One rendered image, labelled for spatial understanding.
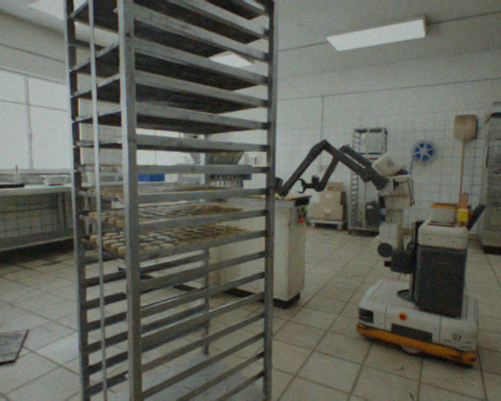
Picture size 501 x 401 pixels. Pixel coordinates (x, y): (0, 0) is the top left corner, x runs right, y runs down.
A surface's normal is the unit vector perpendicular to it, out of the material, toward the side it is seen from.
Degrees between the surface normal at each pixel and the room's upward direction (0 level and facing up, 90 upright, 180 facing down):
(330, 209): 88
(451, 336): 90
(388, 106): 90
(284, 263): 90
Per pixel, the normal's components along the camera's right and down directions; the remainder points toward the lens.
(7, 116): 0.87, 0.07
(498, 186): -0.49, 0.09
